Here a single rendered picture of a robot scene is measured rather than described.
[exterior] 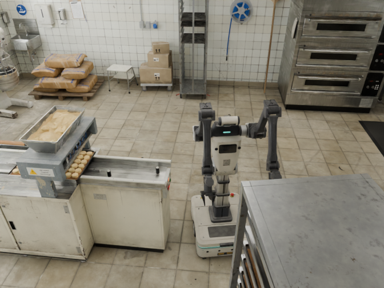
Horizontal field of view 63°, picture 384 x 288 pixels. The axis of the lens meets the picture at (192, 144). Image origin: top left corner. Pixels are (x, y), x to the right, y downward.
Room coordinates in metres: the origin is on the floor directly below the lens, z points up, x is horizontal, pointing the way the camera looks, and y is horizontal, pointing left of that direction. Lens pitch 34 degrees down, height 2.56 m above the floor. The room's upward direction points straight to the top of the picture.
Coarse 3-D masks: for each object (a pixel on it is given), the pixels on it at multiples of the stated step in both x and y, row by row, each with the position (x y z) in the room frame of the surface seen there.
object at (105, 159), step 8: (0, 152) 2.36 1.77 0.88; (8, 152) 2.35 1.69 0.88; (16, 152) 2.34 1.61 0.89; (24, 152) 2.34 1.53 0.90; (96, 160) 2.27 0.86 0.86; (104, 160) 2.26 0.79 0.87; (112, 160) 2.25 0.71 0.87; (120, 160) 2.24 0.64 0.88; (128, 160) 2.24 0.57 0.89; (136, 160) 2.23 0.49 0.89; (144, 160) 2.22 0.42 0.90; (152, 160) 2.22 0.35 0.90; (160, 160) 2.22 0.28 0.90; (168, 160) 2.22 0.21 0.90
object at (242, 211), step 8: (248, 184) 0.85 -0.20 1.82; (240, 192) 0.86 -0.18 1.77; (240, 200) 0.85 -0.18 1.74; (240, 208) 0.84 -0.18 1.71; (240, 216) 0.84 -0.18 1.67; (240, 224) 0.84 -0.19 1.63; (240, 232) 0.84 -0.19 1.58; (240, 240) 0.84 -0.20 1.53; (240, 248) 0.84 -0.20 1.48; (240, 256) 0.84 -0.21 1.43; (232, 264) 0.85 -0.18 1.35; (232, 272) 0.84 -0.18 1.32; (232, 280) 0.84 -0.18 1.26
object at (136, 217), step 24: (96, 168) 2.18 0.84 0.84; (120, 168) 2.18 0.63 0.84; (144, 168) 2.18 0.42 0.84; (96, 192) 1.96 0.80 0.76; (120, 192) 1.94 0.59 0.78; (144, 192) 1.91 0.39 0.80; (168, 192) 2.18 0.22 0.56; (96, 216) 1.96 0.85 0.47; (120, 216) 1.94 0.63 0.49; (144, 216) 1.92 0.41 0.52; (168, 216) 2.12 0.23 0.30; (96, 240) 1.97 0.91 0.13; (120, 240) 1.94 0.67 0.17; (144, 240) 1.92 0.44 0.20
